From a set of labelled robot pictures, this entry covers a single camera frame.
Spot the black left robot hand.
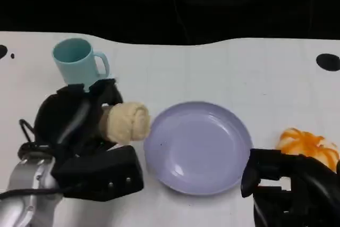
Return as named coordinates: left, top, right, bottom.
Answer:
left=34, top=78, right=124, bottom=156

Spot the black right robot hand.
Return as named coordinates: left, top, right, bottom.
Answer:
left=241, top=148, right=340, bottom=227

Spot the beige towel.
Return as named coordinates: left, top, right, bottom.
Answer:
left=99, top=101, right=151, bottom=143

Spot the orange and white toy bread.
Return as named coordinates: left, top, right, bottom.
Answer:
left=276, top=128, right=340, bottom=172

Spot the pale green mug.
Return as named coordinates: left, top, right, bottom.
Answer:
left=52, top=38, right=111, bottom=91

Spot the lilac plate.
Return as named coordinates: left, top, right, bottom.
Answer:
left=143, top=101, right=253, bottom=195

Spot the black backdrop cloth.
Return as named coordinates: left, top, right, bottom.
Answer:
left=0, top=0, right=340, bottom=46

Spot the thin black cable loop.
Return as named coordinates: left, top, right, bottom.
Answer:
left=18, top=119, right=37, bottom=156

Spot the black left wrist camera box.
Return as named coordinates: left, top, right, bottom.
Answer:
left=51, top=145, right=145, bottom=201

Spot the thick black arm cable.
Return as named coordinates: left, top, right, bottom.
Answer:
left=0, top=184, right=90, bottom=200

